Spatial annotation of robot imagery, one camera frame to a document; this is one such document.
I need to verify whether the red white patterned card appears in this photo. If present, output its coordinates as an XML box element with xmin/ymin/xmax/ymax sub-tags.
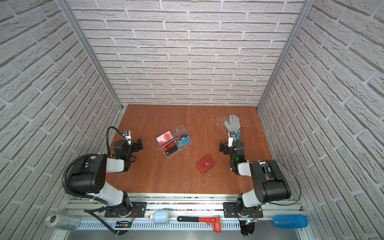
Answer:
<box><xmin>157</xmin><ymin>131</ymin><xmax>172</xmax><ymax>145</ymax></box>

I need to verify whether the clear acrylic card display stand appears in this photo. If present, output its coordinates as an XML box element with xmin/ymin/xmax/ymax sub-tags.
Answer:
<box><xmin>159</xmin><ymin>125</ymin><xmax>192</xmax><ymax>159</ymax></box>

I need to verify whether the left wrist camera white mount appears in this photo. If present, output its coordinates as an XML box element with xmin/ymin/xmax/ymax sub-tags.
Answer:
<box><xmin>122</xmin><ymin>130</ymin><xmax>132</xmax><ymax>145</ymax></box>

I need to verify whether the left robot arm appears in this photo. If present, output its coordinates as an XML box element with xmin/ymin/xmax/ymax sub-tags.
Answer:
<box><xmin>62</xmin><ymin>139</ymin><xmax>143</xmax><ymax>217</ymax></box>

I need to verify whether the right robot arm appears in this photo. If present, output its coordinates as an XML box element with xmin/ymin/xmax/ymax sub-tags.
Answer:
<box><xmin>220</xmin><ymin>140</ymin><xmax>291</xmax><ymax>216</ymax></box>

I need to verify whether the aluminium rail frame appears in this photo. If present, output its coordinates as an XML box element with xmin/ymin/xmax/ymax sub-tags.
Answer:
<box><xmin>49</xmin><ymin>192</ymin><xmax>316</xmax><ymax>240</ymax></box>

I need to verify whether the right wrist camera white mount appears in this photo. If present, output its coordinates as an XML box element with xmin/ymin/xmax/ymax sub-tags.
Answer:
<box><xmin>228</xmin><ymin>132</ymin><xmax>237</xmax><ymax>148</ymax></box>

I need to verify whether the teal VIP card in stand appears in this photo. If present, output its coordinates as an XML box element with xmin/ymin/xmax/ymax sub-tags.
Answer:
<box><xmin>179</xmin><ymin>136</ymin><xmax>191</xmax><ymax>148</ymax></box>

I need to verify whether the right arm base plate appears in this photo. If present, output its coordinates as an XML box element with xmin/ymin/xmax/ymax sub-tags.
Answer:
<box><xmin>223</xmin><ymin>202</ymin><xmax>264</xmax><ymax>219</ymax></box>

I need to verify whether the red VIP card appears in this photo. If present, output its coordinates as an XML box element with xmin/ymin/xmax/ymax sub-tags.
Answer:
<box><xmin>162</xmin><ymin>140</ymin><xmax>176</xmax><ymax>152</ymax></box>

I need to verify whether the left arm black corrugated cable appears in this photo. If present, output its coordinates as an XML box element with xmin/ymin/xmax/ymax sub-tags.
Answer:
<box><xmin>61</xmin><ymin>125</ymin><xmax>124</xmax><ymax>200</ymax></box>

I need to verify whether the black logo Vip card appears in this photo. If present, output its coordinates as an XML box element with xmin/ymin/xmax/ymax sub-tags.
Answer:
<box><xmin>177</xmin><ymin>134</ymin><xmax>189</xmax><ymax>143</ymax></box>

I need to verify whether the silver drink can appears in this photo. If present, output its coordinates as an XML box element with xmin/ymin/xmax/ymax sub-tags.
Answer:
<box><xmin>45</xmin><ymin>213</ymin><xmax>81</xmax><ymax>231</ymax></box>

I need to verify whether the red black pipe wrench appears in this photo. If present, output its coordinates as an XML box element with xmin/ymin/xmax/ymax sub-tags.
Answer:
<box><xmin>177</xmin><ymin>216</ymin><xmax>222</xmax><ymax>233</ymax></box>

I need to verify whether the red leather card holder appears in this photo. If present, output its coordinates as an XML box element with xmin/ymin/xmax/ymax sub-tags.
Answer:
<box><xmin>196</xmin><ymin>155</ymin><xmax>216</xmax><ymax>173</ymax></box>

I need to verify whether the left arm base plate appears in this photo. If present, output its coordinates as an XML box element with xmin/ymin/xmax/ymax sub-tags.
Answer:
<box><xmin>105</xmin><ymin>202</ymin><xmax>147</xmax><ymax>218</ymax></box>

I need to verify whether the grey work glove blue cuff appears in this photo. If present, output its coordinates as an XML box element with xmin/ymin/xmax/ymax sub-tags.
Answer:
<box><xmin>224</xmin><ymin>115</ymin><xmax>241</xmax><ymax>140</ymax></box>

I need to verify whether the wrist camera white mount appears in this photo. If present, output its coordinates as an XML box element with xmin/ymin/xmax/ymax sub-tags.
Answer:
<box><xmin>122</xmin><ymin>130</ymin><xmax>132</xmax><ymax>145</ymax></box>
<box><xmin>228</xmin><ymin>132</ymin><xmax>237</xmax><ymax>148</ymax></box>

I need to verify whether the blue plastic case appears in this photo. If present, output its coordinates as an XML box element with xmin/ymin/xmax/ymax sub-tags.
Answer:
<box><xmin>273</xmin><ymin>214</ymin><xmax>309</xmax><ymax>229</ymax></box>

